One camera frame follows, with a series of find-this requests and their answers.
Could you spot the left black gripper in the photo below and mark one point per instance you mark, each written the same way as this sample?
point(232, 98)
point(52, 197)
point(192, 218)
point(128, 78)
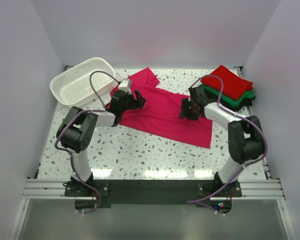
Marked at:
point(137, 104)

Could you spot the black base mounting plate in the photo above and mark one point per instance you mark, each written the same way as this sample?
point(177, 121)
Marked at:
point(139, 192)

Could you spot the folded green t-shirt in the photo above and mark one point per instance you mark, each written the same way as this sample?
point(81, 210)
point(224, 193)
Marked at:
point(247, 94)

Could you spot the white perforated plastic basket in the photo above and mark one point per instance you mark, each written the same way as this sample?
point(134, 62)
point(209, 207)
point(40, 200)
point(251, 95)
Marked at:
point(76, 86)

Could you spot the folded black t-shirt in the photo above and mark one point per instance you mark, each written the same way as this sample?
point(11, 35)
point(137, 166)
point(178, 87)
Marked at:
point(246, 102)

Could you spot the magenta pink t-shirt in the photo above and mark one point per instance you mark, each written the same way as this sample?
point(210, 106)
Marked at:
point(160, 114)

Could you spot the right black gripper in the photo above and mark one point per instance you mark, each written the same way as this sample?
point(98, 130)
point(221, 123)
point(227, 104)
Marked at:
point(185, 103)

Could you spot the aluminium frame rail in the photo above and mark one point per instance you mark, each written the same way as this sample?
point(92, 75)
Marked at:
point(268, 189)

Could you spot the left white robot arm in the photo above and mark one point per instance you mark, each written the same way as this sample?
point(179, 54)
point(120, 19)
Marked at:
point(74, 135)

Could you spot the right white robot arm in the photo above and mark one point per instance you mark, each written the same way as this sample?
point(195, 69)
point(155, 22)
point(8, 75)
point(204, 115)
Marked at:
point(246, 142)

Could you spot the folded red t-shirt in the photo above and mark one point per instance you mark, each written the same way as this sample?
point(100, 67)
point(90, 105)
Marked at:
point(234, 87)

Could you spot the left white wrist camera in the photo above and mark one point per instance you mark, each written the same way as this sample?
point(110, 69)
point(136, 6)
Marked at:
point(125, 85)

